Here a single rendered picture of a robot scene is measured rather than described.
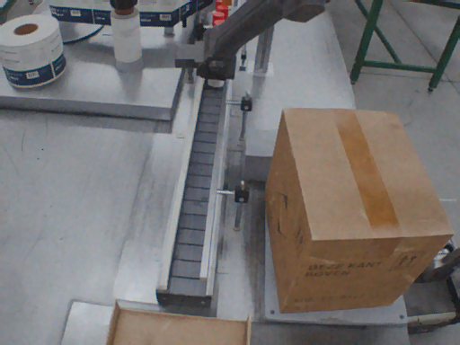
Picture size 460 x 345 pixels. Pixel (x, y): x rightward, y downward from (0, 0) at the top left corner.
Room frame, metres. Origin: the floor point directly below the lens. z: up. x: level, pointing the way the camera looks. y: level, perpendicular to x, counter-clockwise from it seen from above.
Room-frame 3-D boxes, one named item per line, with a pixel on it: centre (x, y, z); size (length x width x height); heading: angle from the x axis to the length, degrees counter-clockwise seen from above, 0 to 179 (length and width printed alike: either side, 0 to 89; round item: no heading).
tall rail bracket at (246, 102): (0.82, 0.01, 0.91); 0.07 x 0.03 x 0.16; 92
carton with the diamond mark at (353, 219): (0.48, -0.22, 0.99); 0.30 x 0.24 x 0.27; 9
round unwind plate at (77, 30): (1.30, 0.70, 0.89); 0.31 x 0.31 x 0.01
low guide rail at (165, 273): (0.86, 0.12, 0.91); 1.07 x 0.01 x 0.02; 2
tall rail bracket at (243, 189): (0.52, 0.00, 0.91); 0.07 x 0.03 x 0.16; 92
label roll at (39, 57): (0.99, 0.67, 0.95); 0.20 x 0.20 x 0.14
